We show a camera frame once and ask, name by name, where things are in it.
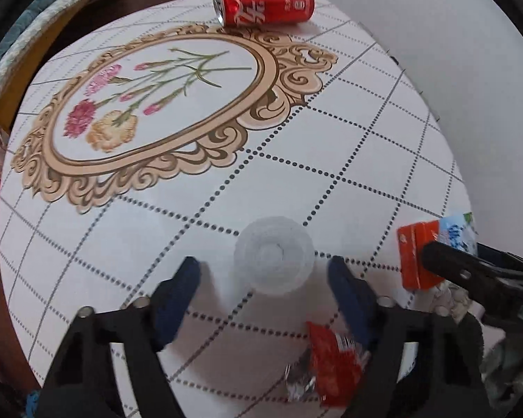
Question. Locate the clear plastic cup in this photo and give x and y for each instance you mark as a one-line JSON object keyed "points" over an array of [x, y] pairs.
{"points": [[273, 254]]}

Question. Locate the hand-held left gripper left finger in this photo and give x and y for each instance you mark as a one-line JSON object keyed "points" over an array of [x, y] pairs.
{"points": [[174, 300]]}

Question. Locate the red foil wrapper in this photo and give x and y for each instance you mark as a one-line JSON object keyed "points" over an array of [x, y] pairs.
{"points": [[333, 357]]}

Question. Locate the blue quilt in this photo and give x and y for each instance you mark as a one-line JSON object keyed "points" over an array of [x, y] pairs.
{"points": [[26, 13]]}

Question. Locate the wooden bed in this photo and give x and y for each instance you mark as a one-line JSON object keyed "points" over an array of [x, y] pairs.
{"points": [[56, 39]]}

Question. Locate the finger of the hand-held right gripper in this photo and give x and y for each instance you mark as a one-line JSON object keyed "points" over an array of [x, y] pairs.
{"points": [[514, 309], [462, 265]]}

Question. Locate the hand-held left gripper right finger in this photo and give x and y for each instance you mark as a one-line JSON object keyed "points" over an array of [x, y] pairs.
{"points": [[348, 298]]}

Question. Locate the white patterned tablecloth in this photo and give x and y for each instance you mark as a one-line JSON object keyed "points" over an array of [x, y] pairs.
{"points": [[287, 148]]}

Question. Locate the blue cloth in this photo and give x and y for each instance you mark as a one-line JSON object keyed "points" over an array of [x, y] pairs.
{"points": [[33, 402]]}

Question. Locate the red drink can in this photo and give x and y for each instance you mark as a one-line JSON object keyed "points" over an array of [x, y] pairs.
{"points": [[266, 2]]}

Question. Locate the blue and orange milk carton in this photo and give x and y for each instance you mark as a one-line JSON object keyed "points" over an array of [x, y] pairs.
{"points": [[416, 252]]}

